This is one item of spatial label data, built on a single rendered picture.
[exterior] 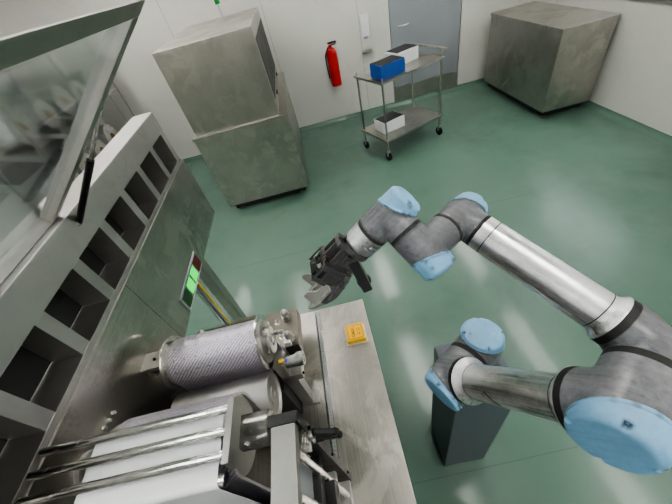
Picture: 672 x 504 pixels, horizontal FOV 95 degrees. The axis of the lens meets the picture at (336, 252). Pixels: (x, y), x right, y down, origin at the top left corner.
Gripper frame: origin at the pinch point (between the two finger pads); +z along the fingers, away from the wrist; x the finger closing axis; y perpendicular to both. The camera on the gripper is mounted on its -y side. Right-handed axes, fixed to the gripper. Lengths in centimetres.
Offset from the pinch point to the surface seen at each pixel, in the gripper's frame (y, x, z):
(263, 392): 2.4, 15.3, 20.6
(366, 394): -38.0, 8.7, 24.4
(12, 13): 55, 13, -32
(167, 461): 23.1, 32.3, 13.8
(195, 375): 15.9, 8.2, 31.8
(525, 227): -207, -128, -37
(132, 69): 133, -448, 155
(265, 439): 8.1, 29.7, 8.9
